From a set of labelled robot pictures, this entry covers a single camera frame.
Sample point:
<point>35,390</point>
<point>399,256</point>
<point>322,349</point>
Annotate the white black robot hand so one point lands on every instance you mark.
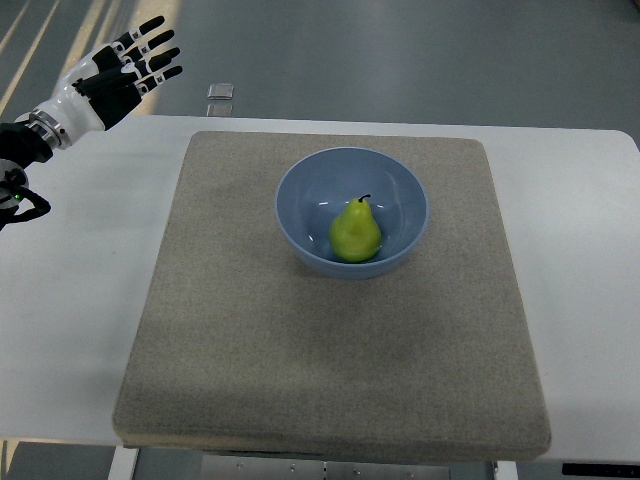
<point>105,86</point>

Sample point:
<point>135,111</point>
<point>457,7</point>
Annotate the green pear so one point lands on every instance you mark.
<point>354,235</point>

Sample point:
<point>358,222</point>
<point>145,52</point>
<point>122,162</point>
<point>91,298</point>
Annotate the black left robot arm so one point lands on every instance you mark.
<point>21,147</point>

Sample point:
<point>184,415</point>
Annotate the blue bowl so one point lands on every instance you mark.
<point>315,190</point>

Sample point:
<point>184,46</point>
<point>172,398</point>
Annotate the upper metal floor plate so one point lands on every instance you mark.
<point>220,91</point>

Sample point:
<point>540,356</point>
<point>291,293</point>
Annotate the metal floor plate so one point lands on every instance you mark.
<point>220,91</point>
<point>219,110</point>

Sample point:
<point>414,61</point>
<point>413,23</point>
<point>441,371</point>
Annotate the lower metal floor plate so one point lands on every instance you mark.
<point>219,110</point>

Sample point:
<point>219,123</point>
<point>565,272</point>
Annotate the beige fabric mat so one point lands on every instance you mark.
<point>243,348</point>

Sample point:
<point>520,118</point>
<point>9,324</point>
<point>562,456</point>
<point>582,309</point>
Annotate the white table leg left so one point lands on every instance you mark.
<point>123,464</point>

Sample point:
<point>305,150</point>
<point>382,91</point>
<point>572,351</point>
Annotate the black label strip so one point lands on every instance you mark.
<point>628,471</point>

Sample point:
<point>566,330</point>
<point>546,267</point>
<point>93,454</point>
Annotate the metal table frame bracket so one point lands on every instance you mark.
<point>229,467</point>

